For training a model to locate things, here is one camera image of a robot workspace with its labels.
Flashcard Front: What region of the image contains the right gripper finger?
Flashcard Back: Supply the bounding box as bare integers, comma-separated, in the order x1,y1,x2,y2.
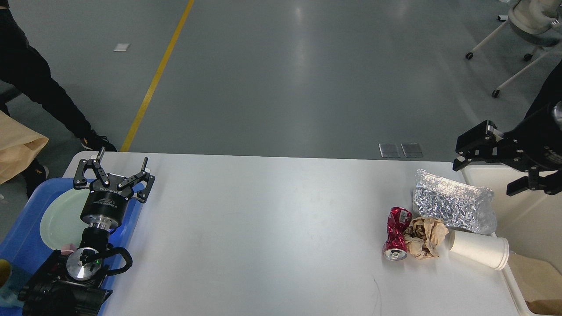
506,170,562,196
452,120,525,171

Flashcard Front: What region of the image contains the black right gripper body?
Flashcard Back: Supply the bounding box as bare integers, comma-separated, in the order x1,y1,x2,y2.
505,102,562,171

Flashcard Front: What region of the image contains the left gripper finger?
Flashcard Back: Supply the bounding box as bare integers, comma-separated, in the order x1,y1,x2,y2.
72,146,110,190
118,157,155,203

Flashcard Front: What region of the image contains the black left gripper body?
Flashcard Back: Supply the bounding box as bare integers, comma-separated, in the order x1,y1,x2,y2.
79,175,135,229

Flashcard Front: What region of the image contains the light green plate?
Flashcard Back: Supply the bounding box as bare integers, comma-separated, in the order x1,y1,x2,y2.
40,189,90,250

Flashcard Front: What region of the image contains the pink ribbed mug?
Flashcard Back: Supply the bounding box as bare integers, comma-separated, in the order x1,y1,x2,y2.
61,243,77,255

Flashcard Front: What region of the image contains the white paper cup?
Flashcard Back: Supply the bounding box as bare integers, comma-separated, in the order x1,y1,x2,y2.
448,230,510,270

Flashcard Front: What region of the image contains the brown paper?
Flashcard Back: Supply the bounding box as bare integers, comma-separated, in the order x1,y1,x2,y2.
403,217,448,260

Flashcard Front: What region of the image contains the dark teal mug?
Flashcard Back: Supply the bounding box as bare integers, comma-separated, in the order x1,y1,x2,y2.
0,259,32,308

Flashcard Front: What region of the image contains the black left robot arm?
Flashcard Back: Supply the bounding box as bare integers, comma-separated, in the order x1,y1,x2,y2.
18,148,156,316

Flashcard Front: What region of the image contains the beige plastic bin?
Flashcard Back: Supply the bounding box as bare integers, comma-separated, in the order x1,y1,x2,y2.
462,163,562,315

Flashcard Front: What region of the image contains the person leg far right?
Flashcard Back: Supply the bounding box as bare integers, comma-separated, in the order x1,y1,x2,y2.
524,61,562,118

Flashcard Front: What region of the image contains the floor plate right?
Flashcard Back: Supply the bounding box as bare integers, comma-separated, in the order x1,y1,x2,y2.
401,142,424,158

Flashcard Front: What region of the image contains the floor plate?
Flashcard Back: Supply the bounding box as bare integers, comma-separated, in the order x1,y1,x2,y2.
378,143,401,158
401,142,424,158

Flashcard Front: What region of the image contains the crumpled foil right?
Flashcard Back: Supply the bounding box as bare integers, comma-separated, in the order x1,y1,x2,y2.
413,169,497,235

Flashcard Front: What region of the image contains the paper bag held by person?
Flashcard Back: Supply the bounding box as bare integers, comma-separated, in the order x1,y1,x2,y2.
0,112,49,184

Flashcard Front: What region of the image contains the blue plastic tray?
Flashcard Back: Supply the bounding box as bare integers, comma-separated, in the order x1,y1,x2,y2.
0,178,143,316

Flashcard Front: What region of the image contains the floor plate left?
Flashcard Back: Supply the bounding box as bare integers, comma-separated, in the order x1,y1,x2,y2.
378,143,401,158

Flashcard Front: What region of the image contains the person in black left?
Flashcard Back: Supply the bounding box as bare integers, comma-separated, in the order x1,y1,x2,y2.
0,0,118,199

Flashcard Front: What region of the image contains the crushed red can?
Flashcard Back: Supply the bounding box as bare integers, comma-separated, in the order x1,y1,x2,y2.
383,207,413,261

